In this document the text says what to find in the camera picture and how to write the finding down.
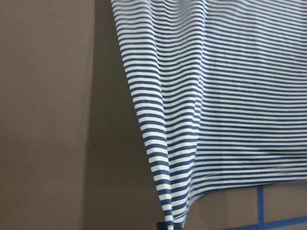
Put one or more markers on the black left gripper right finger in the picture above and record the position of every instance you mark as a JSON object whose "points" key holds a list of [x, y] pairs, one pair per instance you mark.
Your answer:
{"points": [[177, 226]]}

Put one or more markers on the brown paper table mat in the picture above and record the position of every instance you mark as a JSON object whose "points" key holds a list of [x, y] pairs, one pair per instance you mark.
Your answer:
{"points": [[71, 150]]}

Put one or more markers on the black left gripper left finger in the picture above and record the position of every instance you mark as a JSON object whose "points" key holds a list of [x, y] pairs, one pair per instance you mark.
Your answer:
{"points": [[161, 226]]}

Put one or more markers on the navy white striped polo shirt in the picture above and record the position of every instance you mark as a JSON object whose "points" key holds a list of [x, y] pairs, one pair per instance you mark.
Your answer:
{"points": [[220, 92]]}

